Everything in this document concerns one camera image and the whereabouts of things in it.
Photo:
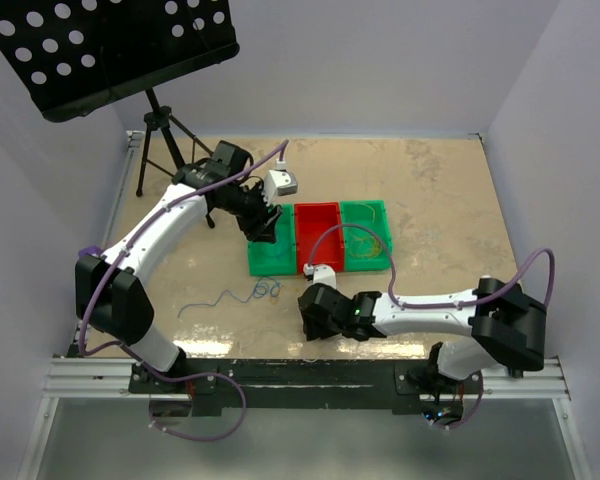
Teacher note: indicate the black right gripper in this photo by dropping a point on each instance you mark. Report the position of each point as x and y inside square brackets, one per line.
[314, 329]

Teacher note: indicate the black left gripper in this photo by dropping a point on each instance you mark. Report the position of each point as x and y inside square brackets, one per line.
[261, 226]

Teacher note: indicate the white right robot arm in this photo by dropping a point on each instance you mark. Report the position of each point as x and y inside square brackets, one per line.
[496, 323]

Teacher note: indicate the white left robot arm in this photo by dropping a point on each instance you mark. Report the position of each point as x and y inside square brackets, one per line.
[110, 286]

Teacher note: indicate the left green plastic bin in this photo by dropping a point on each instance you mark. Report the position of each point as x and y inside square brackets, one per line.
[279, 258]

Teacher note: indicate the green plastic bin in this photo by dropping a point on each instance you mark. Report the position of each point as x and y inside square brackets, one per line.
[279, 258]
[363, 252]

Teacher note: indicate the red plastic bin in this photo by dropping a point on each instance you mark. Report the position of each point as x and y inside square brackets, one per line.
[311, 221]

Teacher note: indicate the right green plastic bin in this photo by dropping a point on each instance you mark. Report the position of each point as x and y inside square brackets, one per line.
[363, 252]

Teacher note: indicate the purple stand device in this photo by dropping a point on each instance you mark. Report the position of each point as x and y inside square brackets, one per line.
[90, 250]

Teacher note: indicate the black music stand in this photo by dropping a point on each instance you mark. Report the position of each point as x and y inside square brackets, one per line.
[75, 57]

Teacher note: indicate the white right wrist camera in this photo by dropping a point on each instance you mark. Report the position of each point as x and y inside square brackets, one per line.
[320, 274]

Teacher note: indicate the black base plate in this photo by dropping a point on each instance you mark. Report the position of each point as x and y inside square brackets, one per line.
[400, 386]

